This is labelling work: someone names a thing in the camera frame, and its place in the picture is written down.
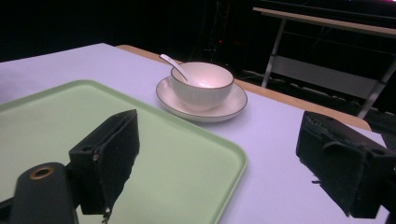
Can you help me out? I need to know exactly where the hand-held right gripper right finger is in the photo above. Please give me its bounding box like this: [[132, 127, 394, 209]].
[[295, 110, 396, 219]]

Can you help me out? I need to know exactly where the light green plastic tray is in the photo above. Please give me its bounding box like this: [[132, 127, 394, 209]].
[[0, 79, 249, 224]]

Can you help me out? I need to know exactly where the white ceramic spoon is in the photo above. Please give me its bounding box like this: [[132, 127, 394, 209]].
[[159, 53, 216, 89]]

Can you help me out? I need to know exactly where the white ribbed ceramic bowl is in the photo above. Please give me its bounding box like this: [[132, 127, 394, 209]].
[[169, 62, 235, 112]]

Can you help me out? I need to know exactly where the white ceramic saucer plate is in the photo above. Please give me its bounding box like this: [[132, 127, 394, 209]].
[[155, 76, 248, 123]]

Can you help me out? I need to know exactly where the pale lilac tablecloth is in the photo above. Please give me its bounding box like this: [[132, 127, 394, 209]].
[[0, 42, 390, 224]]

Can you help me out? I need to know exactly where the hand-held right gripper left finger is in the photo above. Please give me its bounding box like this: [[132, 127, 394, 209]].
[[68, 108, 141, 224]]

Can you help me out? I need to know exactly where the metal-framed wooden table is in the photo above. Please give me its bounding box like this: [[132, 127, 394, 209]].
[[252, 7, 396, 119]]

